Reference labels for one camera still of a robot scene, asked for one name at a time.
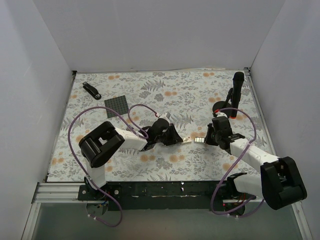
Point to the dark grey studded baseplate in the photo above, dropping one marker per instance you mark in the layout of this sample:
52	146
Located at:
118	104

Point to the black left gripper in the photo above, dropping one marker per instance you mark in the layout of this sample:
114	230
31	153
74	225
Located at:
169	135

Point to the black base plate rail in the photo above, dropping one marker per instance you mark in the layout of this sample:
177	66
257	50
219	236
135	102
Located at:
159	195

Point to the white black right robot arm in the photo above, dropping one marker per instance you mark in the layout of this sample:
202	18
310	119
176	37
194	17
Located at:
278	181

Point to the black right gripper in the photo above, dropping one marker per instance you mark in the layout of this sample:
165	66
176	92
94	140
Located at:
212	136

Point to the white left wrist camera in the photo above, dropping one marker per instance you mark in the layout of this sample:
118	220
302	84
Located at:
166	116

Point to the floral patterned table mat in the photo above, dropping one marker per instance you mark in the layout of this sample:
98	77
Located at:
187	95

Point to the silver staple strip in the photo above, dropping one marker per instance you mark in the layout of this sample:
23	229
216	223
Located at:
199	140

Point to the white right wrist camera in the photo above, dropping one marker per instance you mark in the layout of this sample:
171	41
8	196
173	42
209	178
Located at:
221	114

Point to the black stapler at back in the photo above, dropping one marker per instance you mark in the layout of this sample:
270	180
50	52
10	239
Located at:
91	90

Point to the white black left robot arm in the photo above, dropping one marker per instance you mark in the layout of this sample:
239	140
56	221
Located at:
103	142

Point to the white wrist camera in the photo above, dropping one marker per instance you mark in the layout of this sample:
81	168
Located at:
166	116
221	114

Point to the black microphone on stand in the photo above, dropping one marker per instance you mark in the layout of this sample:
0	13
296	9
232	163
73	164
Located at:
232	99

